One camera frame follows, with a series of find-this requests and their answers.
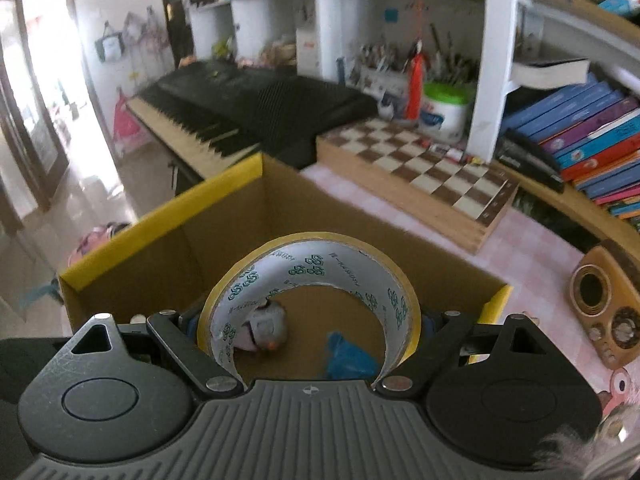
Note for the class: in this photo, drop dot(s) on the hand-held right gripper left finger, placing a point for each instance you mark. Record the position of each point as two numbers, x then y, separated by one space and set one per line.
170 340

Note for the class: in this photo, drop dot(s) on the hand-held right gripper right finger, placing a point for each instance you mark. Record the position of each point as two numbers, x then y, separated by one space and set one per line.
440 332

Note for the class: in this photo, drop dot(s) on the blue plastic glove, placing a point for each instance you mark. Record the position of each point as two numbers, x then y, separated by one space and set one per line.
350 360

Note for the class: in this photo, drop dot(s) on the grey blue toy car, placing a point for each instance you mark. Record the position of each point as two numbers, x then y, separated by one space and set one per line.
265 325

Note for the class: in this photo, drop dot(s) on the yellow cardboard box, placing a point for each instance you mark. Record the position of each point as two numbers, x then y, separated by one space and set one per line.
225 210

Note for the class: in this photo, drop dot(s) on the yellow tape roll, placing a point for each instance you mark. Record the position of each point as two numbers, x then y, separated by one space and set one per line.
310 255

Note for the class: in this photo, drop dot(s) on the pink checked cloth-covered desktop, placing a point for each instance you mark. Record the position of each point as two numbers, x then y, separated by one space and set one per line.
525 270

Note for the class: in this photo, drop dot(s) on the pink purple schoolbag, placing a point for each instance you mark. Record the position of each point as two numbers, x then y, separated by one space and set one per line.
97 245

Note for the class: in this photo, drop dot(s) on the wooden chessboard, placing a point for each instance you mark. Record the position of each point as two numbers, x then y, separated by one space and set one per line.
425 170

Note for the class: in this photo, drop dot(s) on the brown retro radio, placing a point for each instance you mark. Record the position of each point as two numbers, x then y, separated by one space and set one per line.
600 290

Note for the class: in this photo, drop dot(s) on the black flat case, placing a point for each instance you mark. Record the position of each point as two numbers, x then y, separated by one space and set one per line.
527 162

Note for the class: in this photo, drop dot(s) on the grey fur sleeve cuff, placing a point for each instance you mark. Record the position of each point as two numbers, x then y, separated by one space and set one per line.
600 440

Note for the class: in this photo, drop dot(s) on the pink hanging bag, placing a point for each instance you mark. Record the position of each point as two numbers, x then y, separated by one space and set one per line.
130 125

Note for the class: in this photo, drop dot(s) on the white tub green lid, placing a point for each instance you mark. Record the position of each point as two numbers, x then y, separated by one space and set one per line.
445 112

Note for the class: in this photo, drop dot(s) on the red tassel ornament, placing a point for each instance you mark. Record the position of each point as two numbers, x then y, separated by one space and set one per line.
416 85

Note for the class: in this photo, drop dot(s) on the black electric keyboard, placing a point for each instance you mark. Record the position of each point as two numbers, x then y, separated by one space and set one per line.
275 105

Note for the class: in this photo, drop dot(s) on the white pen holder with pens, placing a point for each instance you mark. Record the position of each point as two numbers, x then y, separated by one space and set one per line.
382 77

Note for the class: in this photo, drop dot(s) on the white bookshelf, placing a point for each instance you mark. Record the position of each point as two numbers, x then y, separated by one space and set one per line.
495 60

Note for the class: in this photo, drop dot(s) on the white paperback book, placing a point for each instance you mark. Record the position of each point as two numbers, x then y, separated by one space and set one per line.
550 74

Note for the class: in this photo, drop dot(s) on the white carton red label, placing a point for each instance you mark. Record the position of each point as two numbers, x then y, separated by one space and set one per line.
307 52

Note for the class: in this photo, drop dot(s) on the dark wooden door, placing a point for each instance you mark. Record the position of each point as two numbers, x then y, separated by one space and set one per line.
175 10

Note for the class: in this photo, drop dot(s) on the green framed wall board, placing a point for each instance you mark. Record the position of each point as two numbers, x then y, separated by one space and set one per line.
109 45

